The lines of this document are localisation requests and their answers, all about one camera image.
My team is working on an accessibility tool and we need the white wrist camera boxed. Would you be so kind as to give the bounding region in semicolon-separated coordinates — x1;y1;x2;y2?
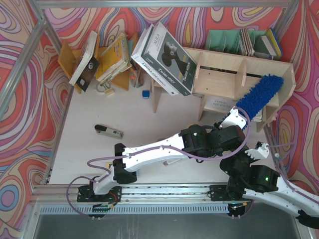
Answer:
219;107;250;129
245;141;270;160

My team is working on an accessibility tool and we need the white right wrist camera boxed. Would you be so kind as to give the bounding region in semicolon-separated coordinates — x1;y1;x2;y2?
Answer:
245;141;270;160

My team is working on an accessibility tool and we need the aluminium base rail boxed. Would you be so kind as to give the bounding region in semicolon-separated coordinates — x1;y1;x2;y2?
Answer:
32;182;305;215

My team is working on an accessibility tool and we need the yellow wooden book stand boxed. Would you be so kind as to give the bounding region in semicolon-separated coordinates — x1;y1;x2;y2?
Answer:
58;33;138;94

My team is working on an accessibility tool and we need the wooden bookshelf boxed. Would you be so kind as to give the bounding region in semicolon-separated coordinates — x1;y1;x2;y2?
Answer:
151;46;296;133

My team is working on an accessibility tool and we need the blue stamp block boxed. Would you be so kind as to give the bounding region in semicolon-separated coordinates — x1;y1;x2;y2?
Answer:
142;90;150;99

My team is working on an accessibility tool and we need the grey book in organiser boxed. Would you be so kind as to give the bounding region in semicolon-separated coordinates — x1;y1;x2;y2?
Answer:
253;35;277;60

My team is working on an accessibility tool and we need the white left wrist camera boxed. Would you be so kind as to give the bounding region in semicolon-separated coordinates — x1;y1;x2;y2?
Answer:
219;107;250;129

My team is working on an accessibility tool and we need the brown card stack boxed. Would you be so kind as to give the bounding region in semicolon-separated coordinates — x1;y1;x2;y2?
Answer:
240;28;254;57

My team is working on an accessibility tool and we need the yellow worn books stack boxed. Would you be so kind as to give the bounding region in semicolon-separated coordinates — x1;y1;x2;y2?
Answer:
96;32;132;84

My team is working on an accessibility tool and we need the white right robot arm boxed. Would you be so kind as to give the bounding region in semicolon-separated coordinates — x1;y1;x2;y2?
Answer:
219;156;319;229

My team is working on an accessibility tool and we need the blue yellow book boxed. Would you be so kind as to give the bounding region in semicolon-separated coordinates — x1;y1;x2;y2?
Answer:
266;28;283;60

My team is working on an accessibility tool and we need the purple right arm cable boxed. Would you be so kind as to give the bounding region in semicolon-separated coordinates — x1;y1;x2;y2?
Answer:
266;142;319;202

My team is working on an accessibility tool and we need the black white Twins story book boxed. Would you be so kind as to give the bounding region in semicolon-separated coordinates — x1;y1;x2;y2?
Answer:
142;22;197;96

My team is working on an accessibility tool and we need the white Chokladfabriken book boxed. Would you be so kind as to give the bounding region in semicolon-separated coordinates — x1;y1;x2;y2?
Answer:
131;24;179;96

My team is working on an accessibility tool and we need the blue microfibre duster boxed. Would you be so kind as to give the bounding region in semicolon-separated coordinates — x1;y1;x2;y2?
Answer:
236;75;284;120

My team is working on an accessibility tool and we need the white book with black cover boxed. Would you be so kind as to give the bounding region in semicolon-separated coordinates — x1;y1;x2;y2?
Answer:
69;31;100;92

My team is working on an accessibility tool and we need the padlock with ring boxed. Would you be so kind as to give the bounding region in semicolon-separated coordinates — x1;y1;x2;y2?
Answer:
96;83;114;96

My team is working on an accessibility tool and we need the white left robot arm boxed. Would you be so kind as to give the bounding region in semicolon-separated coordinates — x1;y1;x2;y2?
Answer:
93;124;248;195

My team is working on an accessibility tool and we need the beige calculator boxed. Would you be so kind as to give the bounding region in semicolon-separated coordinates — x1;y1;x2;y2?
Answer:
106;162;113;169

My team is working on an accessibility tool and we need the pencils bundle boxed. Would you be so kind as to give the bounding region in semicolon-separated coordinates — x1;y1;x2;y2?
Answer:
129;68;144;88

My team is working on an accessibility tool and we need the green desk organiser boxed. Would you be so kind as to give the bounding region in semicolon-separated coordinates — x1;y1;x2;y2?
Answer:
204;30;273;60

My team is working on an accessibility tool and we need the spiral notebook under shelf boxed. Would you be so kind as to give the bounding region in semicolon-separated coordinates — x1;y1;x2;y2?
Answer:
203;95;264;122

